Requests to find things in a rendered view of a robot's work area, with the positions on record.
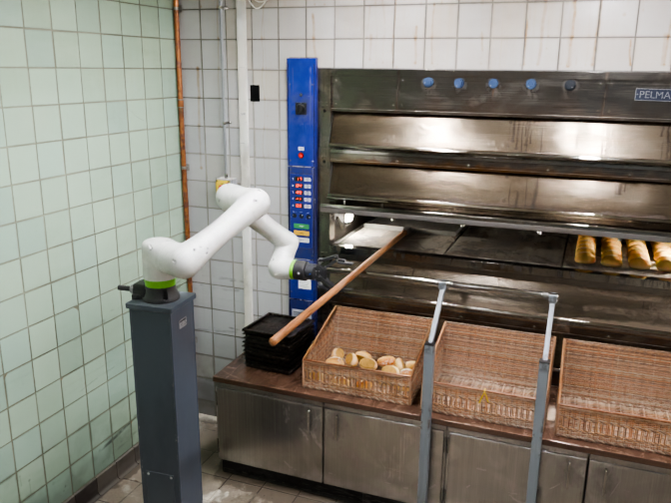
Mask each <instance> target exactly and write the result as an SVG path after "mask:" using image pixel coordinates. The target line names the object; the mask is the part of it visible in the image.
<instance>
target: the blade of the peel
mask: <svg viewBox="0 0 671 503"><path fill-rule="evenodd" d="M364 227H365V228H366V229H377V230H387V231H398V232H401V230H402V229H404V228H405V227H411V232H412V233H419V234H429V235H439V236H450V237H455V236H456V235H457V234H458V233H459V232H460V231H461V230H462V228H463V227H461V226H460V225H458V224H446V223H435V222H424V221H413V220H402V219H395V221H393V220H392V219H390V218H376V219H374V220H371V221H369V222H367V223H364Z"/></svg>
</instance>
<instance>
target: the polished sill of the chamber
mask: <svg viewBox="0 0 671 503"><path fill-rule="evenodd" d="M378 250H380V248H372V247H362V246H353V245H343V244H331V245H330V252H334V253H343V254H352V255H361V256H372V255H373V254H375V253H376V252H377V251H378ZM379 258H388V259H397V260H406V261H415V262H424V263H433V264H442V265H451V266H460V267H469V268H478V269H487V270H496V271H505V272H514V273H524V274H533V275H542V276H551V277H560V278H569V279H578V280H587V281H596V282H605V283H614V284H623V285H632V286H641V287H650V288H659V289H668V290H671V278H665V277H655V276H646V275H637V274H627V273H618V272H608V271H599V270H589V269H580V268H570V267H561V266H551V265H542V264H532V263H523V262H513V261H504V260H494V259H485V258H475V257H466V256H456V255H447V254H437V253H428V252H418V251H400V250H391V249H389V250H388V251H386V252H385V253H384V254H383V255H381V256H380V257H379Z"/></svg>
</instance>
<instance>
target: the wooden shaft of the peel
mask: <svg viewBox="0 0 671 503"><path fill-rule="evenodd" d="M406 234H407V232H406V231H402V232H401V233H399V234H398V235H397V236H396V237H394V238H393V239H392V240H391V241H390V242H388V243H387V244H386V245H385V246H383V247H382V248H381V249H380V250H378V251H377V252H376V253H375V254H373V255H372V256H371V257H370V258H368V259H367V260H366V261H365V262H363V263H362V264H361V265H360V266H359V267H357V268H356V269H355V270H354V271H352V272H351V273H350V274H349V275H348V276H346V277H345V278H344V279H343V280H341V281H340V282H339V283H338V284H336V285H335V286H334V287H333V288H332V289H330V290H329V291H328V292H327V293H325V294H324V295H323V296H322V297H320V298H319V299H318V300H317V301H316V302H314V303H313V304H312V305H311V306H309V307H308V308H307V309H306V310H304V311H303V312H302V313H301V314H300V315H298V316H297V317H296V318H295V319H293V320H292V321H291V322H290V323H288V324H287V325H286V326H285V327H284V328H282V329H281V330H280V331H279V332H277V333H276V334H275V335H274V336H273V337H271V338H270V340H269V343H270V345H276V344H278V343H279V342H280V341H281V340H282V339H284V338H285V337H286V336H287V335H288V334H289V333H291V332H292V331H293V330H294V329H295V328H296V327H298V326H299V325H300V324H301V323H302V322H304V321H305V320H306V319H307V318H308V317H309V316H311V315H312V314H313V313H314V312H315V311H317V310H318V309H319V308H320V307H321V306H322V305H324V304H325V303H326V302H327V301H328V300H330V299H331V298H332V297H333V296H334V295H335V294H337V293H338V292H339V291H340V290H341V289H343V288H344V287H345V286H346V285H347V284H348V283H350V282H351V281H352V280H353V279H354V278H356V277H357V276H358V275H359V274H360V273H361V272H363V271H364V270H365V269H366V268H367V267H368V266H370V265H371V264H372V263H373V262H374V261H376V260H377V259H378V258H379V257H380V256H381V255H383V254H384V253H385V252H386V251H388V250H389V249H390V248H391V247H392V246H393V245H395V244H396V243H397V242H398V241H399V240H401V239H402V238H403V237H404V236H405V235H406Z"/></svg>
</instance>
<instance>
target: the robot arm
mask: <svg viewBox="0 0 671 503"><path fill-rule="evenodd" d="M216 202H217V204H218V206H219V207H220V208H221V209H222V210H223V211H225V212H224V213H223V214H222V215H221V216H220V217H218V218H217V219H216V220H215V221H214V222H212V223H211V224H210V225H208V226H207V227H206V228H204V229H203V230H202V231H200V232H199V233H197V234H196V235H194V236H193V237H191V238H190V239H188V240H187V241H185V242H183V243H181V244H180V243H177V242H175V241H173V240H171V239H169V238H163V237H156V238H150V239H147V240H145V241H143V242H142V264H143V278H144V279H141V280H139V281H137V282H135V283H134V284H131V286H129V285H120V284H119V285H118V290H125V291H129V292H130V293H131V294H132V299H142V300H143V302H146V303H150V304H164V303H170V302H174V301H176V300H178V299H180V297H181V295H180V293H179V291H178V289H177V285H176V279H177V278H181V279H186V278H190V277H192V276H194V275H195V274H196V273H197V272H198V271H199V270H200V269H201V268H202V267H203V265H204V264H205V263H206V262H207V261H208V260H209V259H210V258H211V257H212V256H213V255H214V254H215V253H216V252H217V251H218V250H219V249H220V248H221V247H222V246H224V245H225V244H226V243H227V242H228V241H229V240H230V239H232V238H233V237H234V236H235V235H237V234H238V233H239V232H241V231H242V230H243V229H245V228H246V227H249V228H251V229H252V230H254V231H256V232H257V233H259V234H260V235H261V236H263V237H264V238H265V239H267V240H268V241H269V242H270V243H271V244H273V245H274V246H275V250H274V253H273V255H272V258H271V260H270V262H269V266H268V270H269V273H270V275H271V276H272V277H273V278H276V279H297V280H304V281H306V280H308V279H311V280H316V281H317V282H318V285H317V287H319V288H322V289H324V290H326V291H329V290H330V289H332V288H333V287H334V286H335V284H333V283H332V282H331V281H330V280H329V279H328V278H327V276H328V274H327V272H328V270H327V268H328V267H329V266H331V265H333V264H334V263H336V262H337V263H339V264H347V265H353V264H354V262H352V261H345V259H343V258H338V254H334V255H331V256H328V257H320V258H318V262H319V264H315V263H309V262H308V261H305V260H297V259H294V257H295V254H296V251H297V249H298V246H299V239H298V237H297V236H296V235H295V234H293V233H292V232H290V231H288V230H287V229H285V228H284V227H283V226H281V225H280V224H279V223H277V222H276V221H275V220H274V219H273V218H271V217H270V216H269V215H268V211H269V209H270V207H271V200H270V197H269V196H268V194H267V193H266V192H265V191H263V190H261V189H252V188H244V187H241V186H238V185H235V184H225V185H222V186H221V187H220V188H219V189H218V190H217V193H216ZM333 258H335V260H334V261H332V262H331V263H329V264H327V265H326V266H323V265H322V262H323V261H326V260H329V259H333ZM321 281H323V282H325V283H326V284H327V285H329V286H330V287H328V286H326V285H324V284H322V283H321Z"/></svg>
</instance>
